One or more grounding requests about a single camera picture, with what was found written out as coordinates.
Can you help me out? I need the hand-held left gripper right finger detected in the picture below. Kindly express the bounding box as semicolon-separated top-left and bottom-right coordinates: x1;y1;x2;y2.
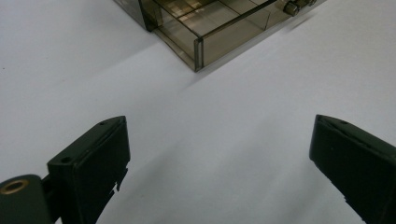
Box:
308;114;396;224

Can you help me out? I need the white table board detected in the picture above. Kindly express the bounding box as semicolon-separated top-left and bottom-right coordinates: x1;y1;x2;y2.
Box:
0;0;396;224

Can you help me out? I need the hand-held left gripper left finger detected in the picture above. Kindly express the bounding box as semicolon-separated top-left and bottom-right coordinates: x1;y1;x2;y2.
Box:
47;115;132;224

